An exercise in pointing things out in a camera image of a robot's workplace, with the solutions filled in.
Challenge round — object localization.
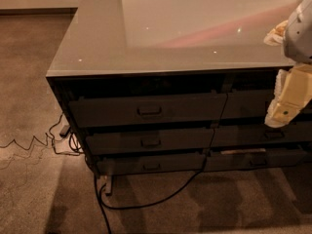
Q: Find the dark cabinet with glossy top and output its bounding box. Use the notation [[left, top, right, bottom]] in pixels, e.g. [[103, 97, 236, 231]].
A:
[[45, 0, 312, 197]]

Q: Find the thick black floor cable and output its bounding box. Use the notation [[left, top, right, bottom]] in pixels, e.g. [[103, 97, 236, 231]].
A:
[[93, 156, 209, 234]]

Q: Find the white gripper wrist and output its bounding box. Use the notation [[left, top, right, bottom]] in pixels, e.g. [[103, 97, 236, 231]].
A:
[[263, 0, 312, 128]]

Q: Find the black power adapter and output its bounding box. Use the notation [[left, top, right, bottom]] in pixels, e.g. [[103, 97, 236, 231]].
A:
[[59, 125, 70, 137]]

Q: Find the thin black tangled cable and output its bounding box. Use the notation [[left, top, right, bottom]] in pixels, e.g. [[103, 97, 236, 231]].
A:
[[0, 112, 84, 157]]

